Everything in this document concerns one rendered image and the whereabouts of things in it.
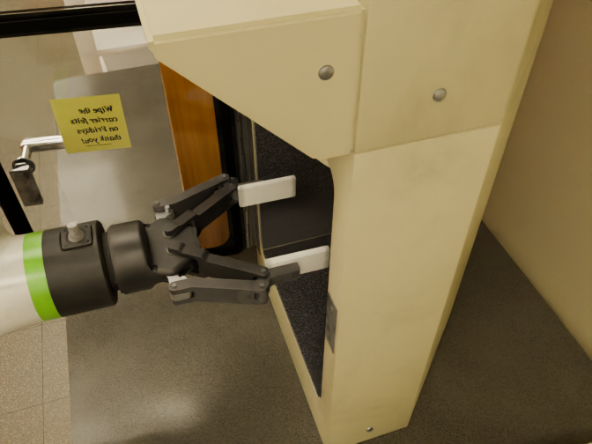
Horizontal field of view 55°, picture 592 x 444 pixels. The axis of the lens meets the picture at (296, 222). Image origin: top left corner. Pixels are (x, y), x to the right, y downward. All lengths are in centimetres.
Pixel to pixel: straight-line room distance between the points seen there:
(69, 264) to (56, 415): 140
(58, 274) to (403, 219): 33
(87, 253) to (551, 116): 65
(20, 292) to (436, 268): 39
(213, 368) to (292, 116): 54
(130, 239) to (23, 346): 157
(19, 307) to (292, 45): 40
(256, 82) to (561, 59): 61
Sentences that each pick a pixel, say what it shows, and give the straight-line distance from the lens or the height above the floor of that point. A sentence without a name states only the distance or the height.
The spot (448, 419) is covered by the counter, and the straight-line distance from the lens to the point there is 80.
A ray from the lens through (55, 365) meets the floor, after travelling 206.
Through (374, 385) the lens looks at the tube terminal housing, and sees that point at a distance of 64.
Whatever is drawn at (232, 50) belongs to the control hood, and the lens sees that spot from 31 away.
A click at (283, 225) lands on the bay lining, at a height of 106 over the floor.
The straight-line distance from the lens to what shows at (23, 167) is 75.
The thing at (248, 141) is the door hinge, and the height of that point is 120.
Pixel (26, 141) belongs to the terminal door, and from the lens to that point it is 74.
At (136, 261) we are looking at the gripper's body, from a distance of 59.
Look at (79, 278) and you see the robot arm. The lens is 59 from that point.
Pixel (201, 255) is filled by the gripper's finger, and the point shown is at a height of 120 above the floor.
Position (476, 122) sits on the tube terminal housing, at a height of 142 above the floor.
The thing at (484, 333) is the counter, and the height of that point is 94.
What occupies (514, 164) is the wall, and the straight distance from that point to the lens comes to 99.
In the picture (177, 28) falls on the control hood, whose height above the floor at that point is 151.
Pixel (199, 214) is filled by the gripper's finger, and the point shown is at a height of 120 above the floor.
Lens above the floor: 164
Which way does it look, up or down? 45 degrees down
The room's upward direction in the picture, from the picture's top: straight up
